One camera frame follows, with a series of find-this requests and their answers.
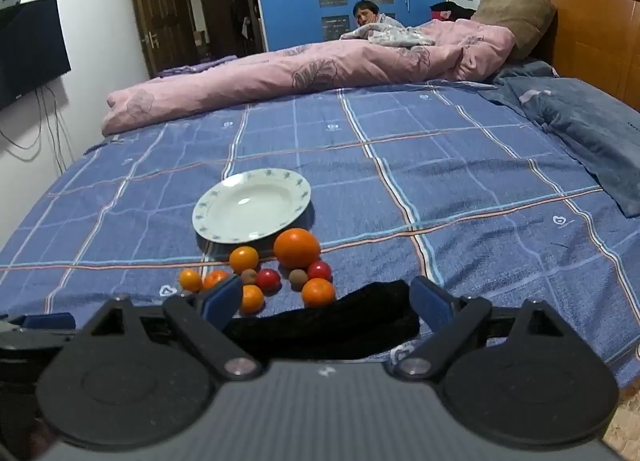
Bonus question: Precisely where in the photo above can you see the brown longan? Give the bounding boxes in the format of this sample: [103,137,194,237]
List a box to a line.
[288,268,309,291]
[241,268,257,285]

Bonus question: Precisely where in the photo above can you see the blue plaid bed sheet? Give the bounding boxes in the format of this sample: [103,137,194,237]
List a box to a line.
[1,83,639,384]

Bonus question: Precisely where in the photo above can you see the small tangerine with stem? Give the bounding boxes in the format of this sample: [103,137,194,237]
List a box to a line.
[229,245,259,275]

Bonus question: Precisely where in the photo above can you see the wooden headboard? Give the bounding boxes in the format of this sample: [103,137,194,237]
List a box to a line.
[535,0,640,109]

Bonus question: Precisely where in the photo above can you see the red cherry tomato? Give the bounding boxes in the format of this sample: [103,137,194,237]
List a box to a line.
[255,268,281,293]
[307,259,332,281]

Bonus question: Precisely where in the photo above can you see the brown pillow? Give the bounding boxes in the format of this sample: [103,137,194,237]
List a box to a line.
[472,0,556,62]

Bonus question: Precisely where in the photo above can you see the hanging television cables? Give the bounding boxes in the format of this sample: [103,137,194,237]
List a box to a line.
[0,85,76,175]

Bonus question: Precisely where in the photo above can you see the black wall television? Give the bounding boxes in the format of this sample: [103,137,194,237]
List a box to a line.
[0,0,72,109]

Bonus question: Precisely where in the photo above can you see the pink quilt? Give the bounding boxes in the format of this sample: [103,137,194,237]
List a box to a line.
[102,20,515,136]

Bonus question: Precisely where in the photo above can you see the black clothing pile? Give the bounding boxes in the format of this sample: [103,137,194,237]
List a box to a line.
[430,1,475,21]

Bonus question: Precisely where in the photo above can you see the grey blue blanket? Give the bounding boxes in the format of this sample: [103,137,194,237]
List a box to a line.
[480,60,640,218]

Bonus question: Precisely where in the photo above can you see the purple folded cloth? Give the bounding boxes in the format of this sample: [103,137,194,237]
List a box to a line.
[157,55,238,78]

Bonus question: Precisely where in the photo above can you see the large orange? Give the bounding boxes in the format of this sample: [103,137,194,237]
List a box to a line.
[273,228,320,269]

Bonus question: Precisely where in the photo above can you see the white floral plate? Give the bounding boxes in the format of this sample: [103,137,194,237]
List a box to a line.
[192,168,311,244]

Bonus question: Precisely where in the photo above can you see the person lying in bed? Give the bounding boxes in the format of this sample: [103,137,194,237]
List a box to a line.
[340,0,435,48]

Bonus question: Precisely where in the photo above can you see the brown wooden door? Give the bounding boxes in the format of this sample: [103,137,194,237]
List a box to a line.
[133,0,198,77]

